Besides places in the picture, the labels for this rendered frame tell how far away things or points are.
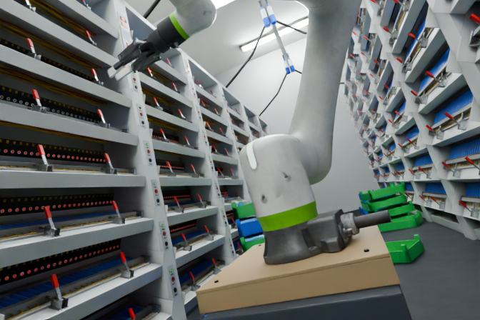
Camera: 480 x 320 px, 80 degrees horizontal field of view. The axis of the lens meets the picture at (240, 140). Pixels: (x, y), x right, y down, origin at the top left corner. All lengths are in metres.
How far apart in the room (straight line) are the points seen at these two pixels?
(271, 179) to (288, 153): 0.07
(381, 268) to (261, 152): 0.28
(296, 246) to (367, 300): 0.15
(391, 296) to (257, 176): 0.29
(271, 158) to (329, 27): 0.34
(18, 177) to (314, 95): 0.80
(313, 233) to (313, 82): 0.35
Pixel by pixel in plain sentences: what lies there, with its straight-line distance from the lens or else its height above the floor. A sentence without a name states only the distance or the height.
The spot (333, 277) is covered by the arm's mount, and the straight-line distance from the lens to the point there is 0.51.
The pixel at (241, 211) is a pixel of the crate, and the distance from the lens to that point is 1.35.
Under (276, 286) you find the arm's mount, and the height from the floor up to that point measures 0.31.
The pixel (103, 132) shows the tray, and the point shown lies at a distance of 1.23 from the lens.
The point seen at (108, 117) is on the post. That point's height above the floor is 1.02.
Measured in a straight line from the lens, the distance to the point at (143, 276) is 1.22.
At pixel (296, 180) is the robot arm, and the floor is 0.46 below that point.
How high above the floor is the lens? 0.44
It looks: 13 degrees up
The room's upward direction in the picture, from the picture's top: 15 degrees counter-clockwise
